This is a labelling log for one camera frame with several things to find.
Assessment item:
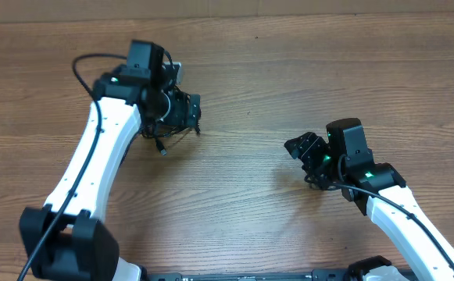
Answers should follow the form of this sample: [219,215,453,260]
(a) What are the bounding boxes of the black USB cable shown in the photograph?
[140,87,203,157]

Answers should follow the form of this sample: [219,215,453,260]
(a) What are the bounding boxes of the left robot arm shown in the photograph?
[19,40,201,281]

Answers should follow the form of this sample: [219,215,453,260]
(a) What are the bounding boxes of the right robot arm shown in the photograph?
[284,118,454,280]

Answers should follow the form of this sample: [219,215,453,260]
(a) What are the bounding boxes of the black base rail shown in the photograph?
[144,255,419,281]

